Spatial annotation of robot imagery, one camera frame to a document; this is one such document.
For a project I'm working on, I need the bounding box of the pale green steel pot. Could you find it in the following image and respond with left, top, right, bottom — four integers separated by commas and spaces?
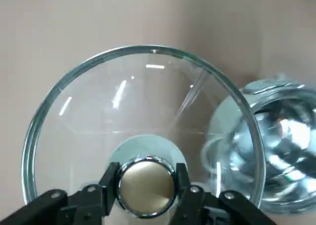
200, 73, 316, 216

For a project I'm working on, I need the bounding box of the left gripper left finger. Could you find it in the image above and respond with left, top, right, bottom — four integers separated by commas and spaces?
0, 161, 121, 225

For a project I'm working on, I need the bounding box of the glass pot lid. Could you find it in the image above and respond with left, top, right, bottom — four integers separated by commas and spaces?
21, 45, 267, 220

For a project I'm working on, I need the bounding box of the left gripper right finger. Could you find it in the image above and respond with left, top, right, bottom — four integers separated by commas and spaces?
168, 162, 280, 225

